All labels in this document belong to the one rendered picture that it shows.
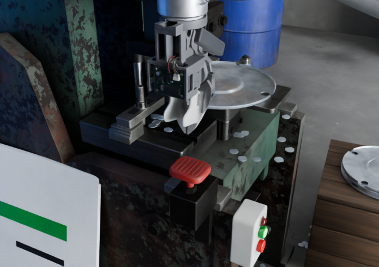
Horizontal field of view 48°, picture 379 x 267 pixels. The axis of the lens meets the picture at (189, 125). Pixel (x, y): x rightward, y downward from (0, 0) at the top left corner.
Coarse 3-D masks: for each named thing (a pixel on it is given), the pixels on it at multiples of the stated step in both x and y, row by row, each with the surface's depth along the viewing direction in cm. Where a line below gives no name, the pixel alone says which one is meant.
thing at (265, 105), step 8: (280, 88) 105; (288, 88) 105; (272, 96) 101; (280, 96) 101; (256, 104) 98; (264, 104) 98; (272, 104) 98; (280, 104) 99; (208, 112) 107; (216, 112) 106; (224, 112) 105; (232, 112) 107; (240, 112) 112; (264, 112) 97; (272, 112) 96; (224, 120) 106; (232, 120) 108; (240, 120) 112; (224, 128) 107; (232, 128) 108; (224, 136) 108
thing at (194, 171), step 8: (176, 160) 82; (184, 160) 81; (192, 160) 81; (176, 168) 79; (184, 168) 79; (192, 168) 79; (200, 168) 79; (208, 168) 79; (176, 176) 78; (184, 176) 77; (192, 176) 77; (200, 176) 77; (192, 184) 81
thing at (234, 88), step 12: (216, 72) 114; (228, 72) 114; (240, 72) 114; (252, 72) 114; (264, 72) 113; (216, 84) 106; (228, 84) 106; (240, 84) 106; (252, 84) 107; (264, 84) 107; (216, 96) 101; (228, 96) 101; (240, 96) 101; (252, 96) 101; (264, 96) 101; (216, 108) 95; (228, 108) 95
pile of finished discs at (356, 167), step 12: (348, 156) 152; (360, 156) 152; (372, 156) 152; (348, 168) 145; (360, 168) 145; (372, 168) 144; (348, 180) 142; (360, 180) 139; (372, 180) 139; (372, 192) 135
